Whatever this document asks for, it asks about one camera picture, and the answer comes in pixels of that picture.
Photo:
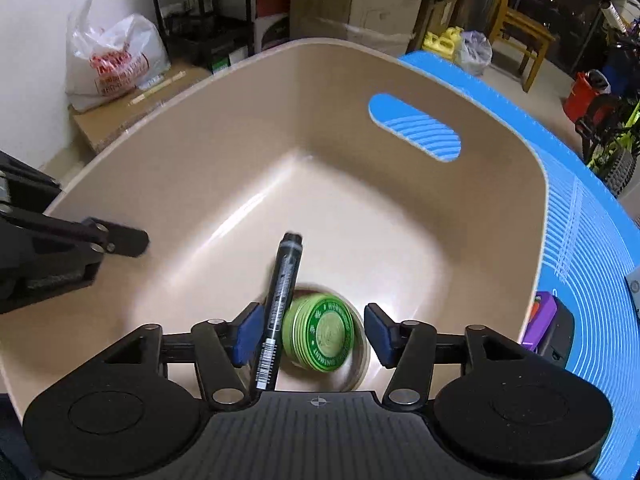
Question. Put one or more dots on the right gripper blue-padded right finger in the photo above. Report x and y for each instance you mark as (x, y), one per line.
(408, 348)

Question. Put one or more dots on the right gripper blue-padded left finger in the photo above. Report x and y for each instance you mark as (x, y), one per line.
(220, 347)

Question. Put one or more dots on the black marker pen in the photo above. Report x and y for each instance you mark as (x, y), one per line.
(279, 299)

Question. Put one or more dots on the green round ointment tin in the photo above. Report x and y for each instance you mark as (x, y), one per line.
(318, 332)

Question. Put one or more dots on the black rectangular device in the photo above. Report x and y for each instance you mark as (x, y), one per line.
(557, 341)

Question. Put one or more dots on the floor cardboard box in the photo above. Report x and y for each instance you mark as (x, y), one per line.
(104, 124)

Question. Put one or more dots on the beige plastic storage bin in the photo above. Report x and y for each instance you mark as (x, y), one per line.
(406, 191)

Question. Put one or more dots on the white red plastic shopping bag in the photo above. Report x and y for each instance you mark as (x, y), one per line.
(103, 65)

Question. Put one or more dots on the blue silicone baking mat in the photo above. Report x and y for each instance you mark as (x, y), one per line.
(590, 247)

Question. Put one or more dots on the white tissue pack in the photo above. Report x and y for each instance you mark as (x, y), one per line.
(633, 284)

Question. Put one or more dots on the black metal shelf rack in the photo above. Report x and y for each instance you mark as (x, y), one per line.
(199, 30)

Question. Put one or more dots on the red bucket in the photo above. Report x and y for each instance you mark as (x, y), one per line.
(585, 88)

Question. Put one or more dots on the green black bicycle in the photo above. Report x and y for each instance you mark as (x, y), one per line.
(610, 126)

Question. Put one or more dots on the grey plastic bag on floor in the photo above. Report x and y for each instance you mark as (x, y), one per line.
(474, 53)

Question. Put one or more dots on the yellow oil jug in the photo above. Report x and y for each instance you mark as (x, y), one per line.
(443, 45)

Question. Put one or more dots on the wooden chair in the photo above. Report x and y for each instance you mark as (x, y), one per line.
(526, 35)

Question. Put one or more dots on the large stacked cardboard box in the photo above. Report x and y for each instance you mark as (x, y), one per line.
(383, 25)

